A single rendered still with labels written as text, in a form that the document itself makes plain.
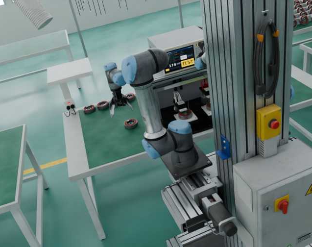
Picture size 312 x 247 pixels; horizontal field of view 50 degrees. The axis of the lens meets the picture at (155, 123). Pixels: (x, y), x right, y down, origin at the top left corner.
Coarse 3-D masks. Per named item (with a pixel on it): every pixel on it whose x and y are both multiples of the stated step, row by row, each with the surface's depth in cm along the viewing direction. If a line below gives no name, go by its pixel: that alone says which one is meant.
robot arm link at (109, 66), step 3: (108, 63) 197; (111, 63) 196; (114, 63) 196; (105, 66) 195; (108, 66) 194; (111, 66) 194; (114, 66) 195; (105, 69) 195; (108, 69) 194; (111, 69) 194; (105, 72) 197; (108, 72) 195; (108, 75) 195; (108, 78) 198; (108, 81) 200; (111, 81) 199
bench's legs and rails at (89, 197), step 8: (296, 128) 332; (304, 128) 325; (80, 184) 247; (88, 184) 312; (88, 192) 253; (88, 200) 256; (88, 208) 260; (96, 208) 284; (96, 216) 266; (96, 224) 270; (104, 232) 283
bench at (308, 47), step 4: (300, 44) 358; (304, 44) 356; (308, 44) 354; (300, 48) 359; (304, 48) 353; (308, 48) 347; (304, 52) 361; (308, 52) 349; (304, 56) 362; (308, 56) 359; (304, 60) 364; (308, 60) 361; (304, 64) 366; (308, 64) 364; (304, 68) 368; (308, 68) 366; (308, 72) 369
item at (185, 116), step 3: (183, 111) 272; (186, 111) 272; (189, 111) 270; (180, 114) 268; (183, 114) 269; (186, 114) 269; (189, 114) 266; (180, 117) 267; (183, 117) 265; (186, 117) 266; (189, 117) 266
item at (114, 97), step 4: (120, 88) 203; (116, 92) 201; (120, 92) 203; (116, 96) 202; (120, 96) 206; (124, 96) 206; (116, 100) 203; (120, 100) 206; (124, 100) 206; (116, 104) 210; (120, 104) 207; (124, 104) 207
